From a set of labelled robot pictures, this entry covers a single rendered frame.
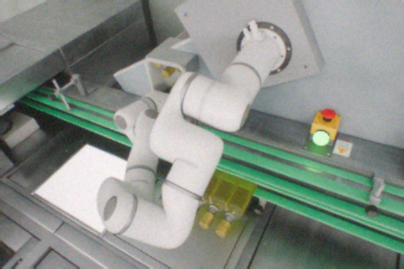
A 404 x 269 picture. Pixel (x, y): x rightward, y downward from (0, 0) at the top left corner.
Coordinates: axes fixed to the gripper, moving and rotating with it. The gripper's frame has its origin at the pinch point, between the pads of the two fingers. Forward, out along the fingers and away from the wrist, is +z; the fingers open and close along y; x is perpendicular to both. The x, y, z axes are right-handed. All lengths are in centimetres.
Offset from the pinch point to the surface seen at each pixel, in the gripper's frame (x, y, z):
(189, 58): 15.4, 8.9, -2.1
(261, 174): -15.4, 41.7, -10.3
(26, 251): -51, -30, -57
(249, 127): -3.9, 33.1, -3.2
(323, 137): 1, 56, -5
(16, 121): -30, -91, -18
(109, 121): -16.3, -27.9, -9.3
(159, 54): 15.2, -3.0, -3.7
